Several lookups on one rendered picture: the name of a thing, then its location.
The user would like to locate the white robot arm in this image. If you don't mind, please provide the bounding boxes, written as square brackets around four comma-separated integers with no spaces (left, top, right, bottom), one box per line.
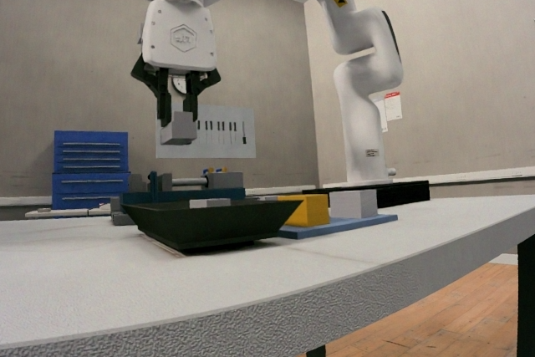
[317,0,404,187]

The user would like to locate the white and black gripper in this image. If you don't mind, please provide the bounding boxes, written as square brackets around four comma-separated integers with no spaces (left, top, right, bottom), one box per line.
[130,0,221,127]

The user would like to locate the yellow block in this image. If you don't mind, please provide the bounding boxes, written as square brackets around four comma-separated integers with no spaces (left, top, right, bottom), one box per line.
[278,194,329,227]

